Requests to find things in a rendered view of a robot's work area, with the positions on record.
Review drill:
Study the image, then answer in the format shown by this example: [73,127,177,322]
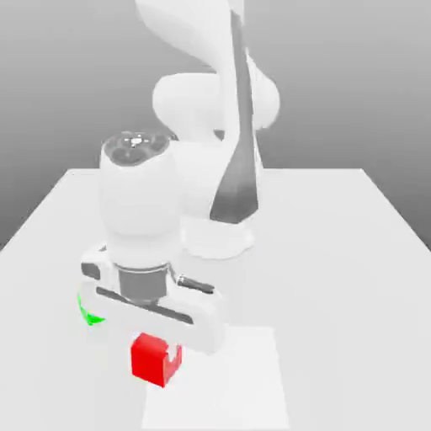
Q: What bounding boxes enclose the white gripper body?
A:
[79,279,226,356]

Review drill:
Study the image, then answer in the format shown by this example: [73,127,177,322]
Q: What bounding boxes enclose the small red cube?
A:
[130,332,184,389]

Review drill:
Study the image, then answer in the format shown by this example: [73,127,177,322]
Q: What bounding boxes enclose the small green cube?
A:
[77,292,106,327]

